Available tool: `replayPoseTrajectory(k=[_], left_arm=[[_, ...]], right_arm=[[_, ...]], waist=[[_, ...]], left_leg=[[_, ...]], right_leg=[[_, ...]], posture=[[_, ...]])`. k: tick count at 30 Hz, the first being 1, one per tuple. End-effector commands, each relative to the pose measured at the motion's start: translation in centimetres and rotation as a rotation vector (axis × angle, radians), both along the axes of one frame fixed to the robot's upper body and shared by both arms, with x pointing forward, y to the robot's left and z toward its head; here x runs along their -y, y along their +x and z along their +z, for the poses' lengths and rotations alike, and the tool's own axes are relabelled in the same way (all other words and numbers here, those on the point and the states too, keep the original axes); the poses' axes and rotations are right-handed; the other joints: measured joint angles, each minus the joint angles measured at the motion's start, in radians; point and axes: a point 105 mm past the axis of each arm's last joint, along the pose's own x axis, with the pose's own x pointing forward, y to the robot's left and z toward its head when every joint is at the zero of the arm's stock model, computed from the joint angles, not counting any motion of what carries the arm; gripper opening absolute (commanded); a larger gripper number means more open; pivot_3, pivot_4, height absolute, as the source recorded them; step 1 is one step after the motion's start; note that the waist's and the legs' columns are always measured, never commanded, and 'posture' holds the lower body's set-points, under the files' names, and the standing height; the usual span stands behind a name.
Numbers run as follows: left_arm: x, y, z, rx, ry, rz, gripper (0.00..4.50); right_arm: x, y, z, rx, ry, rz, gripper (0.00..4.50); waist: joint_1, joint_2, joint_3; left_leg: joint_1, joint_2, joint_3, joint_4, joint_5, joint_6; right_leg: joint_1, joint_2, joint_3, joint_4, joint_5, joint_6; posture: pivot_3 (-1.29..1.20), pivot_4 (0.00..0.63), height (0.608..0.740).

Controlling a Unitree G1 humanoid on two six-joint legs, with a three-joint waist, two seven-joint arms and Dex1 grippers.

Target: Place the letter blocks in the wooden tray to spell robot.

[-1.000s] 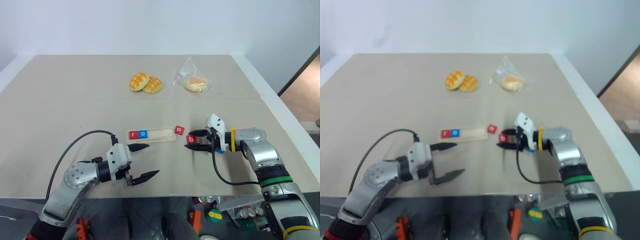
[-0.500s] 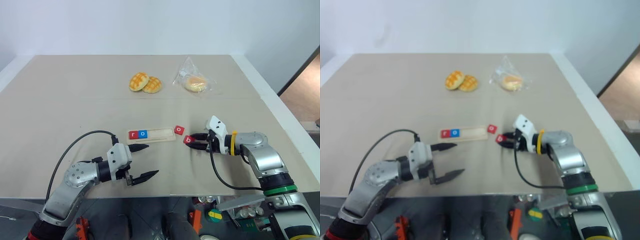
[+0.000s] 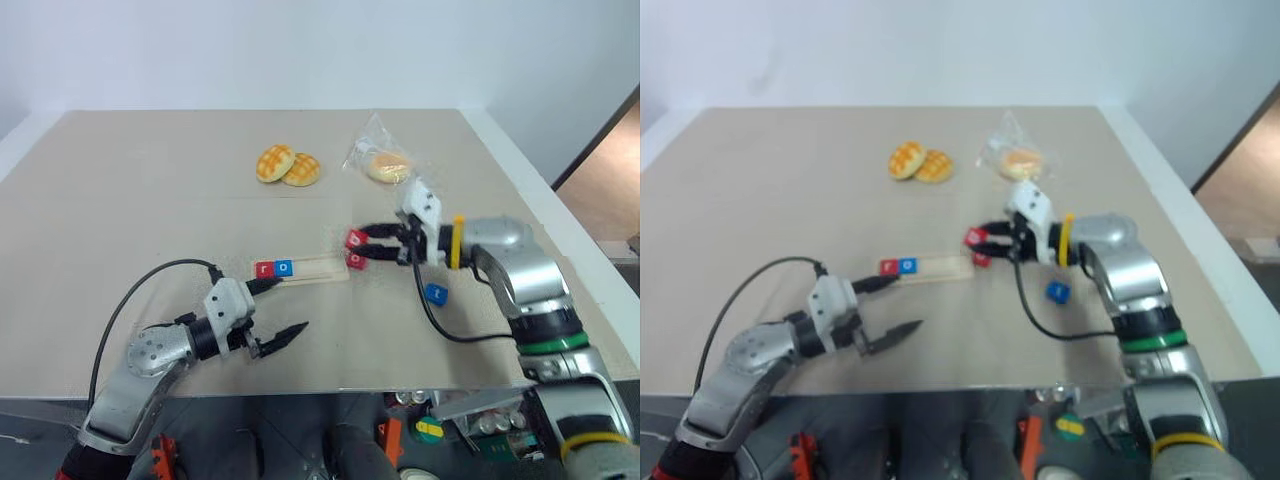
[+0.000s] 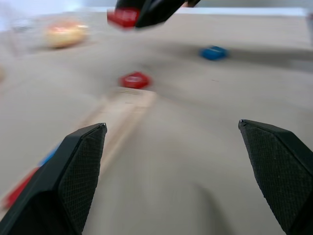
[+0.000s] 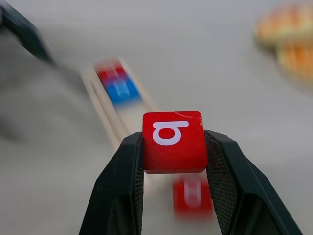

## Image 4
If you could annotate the round bun in bag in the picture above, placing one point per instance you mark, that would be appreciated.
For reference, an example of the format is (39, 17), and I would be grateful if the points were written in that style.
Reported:
(64, 34)

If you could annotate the red letter r block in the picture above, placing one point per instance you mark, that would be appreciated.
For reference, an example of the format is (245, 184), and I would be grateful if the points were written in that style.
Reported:
(20, 188)

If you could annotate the red letter o block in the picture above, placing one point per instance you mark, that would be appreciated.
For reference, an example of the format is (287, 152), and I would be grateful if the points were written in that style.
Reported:
(134, 80)

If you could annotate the row of letter tiles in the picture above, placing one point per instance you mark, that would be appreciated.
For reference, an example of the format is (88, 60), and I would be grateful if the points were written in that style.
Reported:
(122, 115)

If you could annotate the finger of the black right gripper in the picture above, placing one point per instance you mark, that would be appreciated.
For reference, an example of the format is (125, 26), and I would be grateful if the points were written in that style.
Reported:
(129, 3)
(156, 12)

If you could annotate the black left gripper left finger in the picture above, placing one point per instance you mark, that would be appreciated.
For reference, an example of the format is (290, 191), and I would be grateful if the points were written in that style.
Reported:
(73, 176)

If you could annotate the bun in plastic bag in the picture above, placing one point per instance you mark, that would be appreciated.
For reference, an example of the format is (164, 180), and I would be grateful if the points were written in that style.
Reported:
(22, 27)

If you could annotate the blue letter o block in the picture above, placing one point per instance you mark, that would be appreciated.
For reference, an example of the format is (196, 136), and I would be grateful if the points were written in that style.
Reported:
(49, 156)

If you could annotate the blue letter t block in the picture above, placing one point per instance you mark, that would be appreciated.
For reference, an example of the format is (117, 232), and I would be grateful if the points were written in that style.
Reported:
(213, 53)

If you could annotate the red letter b block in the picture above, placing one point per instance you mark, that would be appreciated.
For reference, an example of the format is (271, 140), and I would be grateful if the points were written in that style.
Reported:
(123, 18)

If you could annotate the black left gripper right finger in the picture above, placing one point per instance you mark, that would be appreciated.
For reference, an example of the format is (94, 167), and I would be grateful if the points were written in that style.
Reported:
(281, 171)

